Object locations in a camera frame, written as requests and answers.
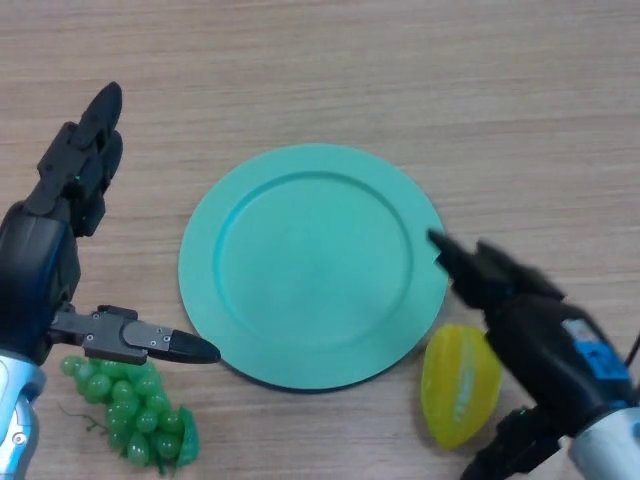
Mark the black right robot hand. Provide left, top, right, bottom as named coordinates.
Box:
left=425, top=228, right=637, bottom=480

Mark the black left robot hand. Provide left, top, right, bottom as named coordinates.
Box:
left=0, top=81, right=222, bottom=366

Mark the green grape bunch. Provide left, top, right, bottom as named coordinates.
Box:
left=58, top=355, right=200, bottom=476

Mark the yellow starfruit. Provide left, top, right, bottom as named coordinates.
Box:
left=420, top=323, right=503, bottom=450

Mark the green round plate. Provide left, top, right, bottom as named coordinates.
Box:
left=178, top=143, right=450, bottom=394

